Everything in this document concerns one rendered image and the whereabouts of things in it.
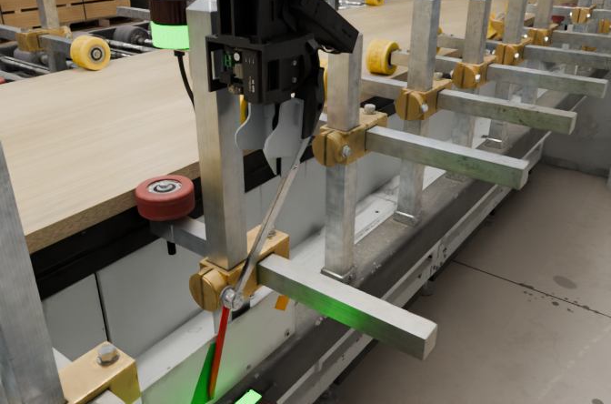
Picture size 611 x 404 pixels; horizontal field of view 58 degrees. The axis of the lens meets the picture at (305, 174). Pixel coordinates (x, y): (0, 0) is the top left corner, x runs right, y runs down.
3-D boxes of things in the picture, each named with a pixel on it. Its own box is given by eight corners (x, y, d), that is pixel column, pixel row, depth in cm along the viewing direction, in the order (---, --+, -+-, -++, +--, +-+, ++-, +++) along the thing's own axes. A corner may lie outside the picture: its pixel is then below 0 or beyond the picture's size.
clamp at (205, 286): (290, 267, 75) (289, 234, 73) (219, 318, 65) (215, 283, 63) (258, 253, 78) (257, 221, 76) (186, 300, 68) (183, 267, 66)
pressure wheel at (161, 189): (210, 249, 83) (205, 180, 78) (169, 275, 77) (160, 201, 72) (175, 233, 87) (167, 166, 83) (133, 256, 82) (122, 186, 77)
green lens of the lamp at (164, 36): (222, 41, 60) (220, 20, 59) (179, 51, 56) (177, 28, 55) (184, 35, 63) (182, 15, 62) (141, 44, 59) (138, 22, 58)
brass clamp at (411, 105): (453, 106, 107) (455, 79, 105) (421, 124, 97) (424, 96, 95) (423, 99, 110) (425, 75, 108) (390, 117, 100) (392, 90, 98)
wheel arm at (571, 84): (605, 95, 110) (609, 76, 108) (601, 99, 107) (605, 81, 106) (384, 59, 137) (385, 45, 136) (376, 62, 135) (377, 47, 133)
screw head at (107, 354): (123, 356, 56) (122, 347, 56) (105, 368, 55) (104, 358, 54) (111, 348, 57) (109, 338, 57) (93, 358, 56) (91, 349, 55)
